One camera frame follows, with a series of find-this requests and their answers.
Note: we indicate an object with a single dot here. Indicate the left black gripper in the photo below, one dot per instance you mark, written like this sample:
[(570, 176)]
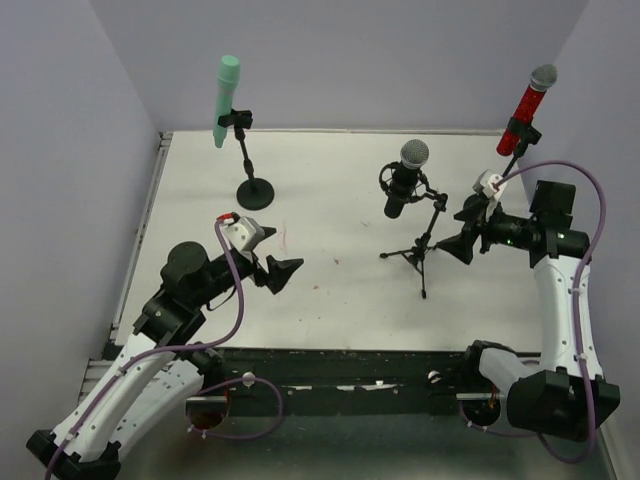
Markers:
[(261, 265)]

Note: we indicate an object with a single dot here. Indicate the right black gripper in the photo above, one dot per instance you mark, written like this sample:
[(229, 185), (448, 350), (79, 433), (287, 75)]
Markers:
[(480, 228)]

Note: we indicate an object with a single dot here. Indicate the black tripod shock-mount stand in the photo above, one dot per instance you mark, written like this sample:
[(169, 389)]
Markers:
[(415, 255)]

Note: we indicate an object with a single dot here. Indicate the black round-base clip stand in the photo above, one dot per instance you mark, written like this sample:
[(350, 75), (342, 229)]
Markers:
[(254, 193)]

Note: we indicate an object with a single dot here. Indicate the black glitter microphone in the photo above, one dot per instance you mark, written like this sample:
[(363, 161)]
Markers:
[(399, 180)]

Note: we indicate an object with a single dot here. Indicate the black round-base mic stand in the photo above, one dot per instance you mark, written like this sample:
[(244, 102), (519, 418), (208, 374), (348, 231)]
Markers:
[(518, 153)]

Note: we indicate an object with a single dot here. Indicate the red glitter microphone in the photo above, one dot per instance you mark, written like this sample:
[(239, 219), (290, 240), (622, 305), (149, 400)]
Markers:
[(519, 126)]

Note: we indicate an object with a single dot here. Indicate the teal plastic microphone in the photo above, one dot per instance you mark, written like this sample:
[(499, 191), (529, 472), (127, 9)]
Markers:
[(228, 76)]

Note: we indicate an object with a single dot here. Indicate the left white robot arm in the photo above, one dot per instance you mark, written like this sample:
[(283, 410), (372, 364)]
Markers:
[(160, 364)]

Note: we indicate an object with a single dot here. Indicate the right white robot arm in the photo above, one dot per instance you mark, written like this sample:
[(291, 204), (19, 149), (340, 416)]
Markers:
[(565, 394)]

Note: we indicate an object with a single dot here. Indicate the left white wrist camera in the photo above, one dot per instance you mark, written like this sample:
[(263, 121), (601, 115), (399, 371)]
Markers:
[(242, 232)]

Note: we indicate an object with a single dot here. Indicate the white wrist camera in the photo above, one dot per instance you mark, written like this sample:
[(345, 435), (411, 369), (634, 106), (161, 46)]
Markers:
[(242, 232), (486, 186)]

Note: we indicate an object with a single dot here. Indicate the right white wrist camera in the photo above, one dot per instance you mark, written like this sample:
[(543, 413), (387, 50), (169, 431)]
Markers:
[(486, 186)]

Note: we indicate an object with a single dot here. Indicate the black front mounting rail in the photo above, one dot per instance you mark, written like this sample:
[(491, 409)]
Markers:
[(329, 383)]

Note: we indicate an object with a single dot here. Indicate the aluminium extrusion frame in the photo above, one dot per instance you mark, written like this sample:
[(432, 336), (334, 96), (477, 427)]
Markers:
[(108, 351)]

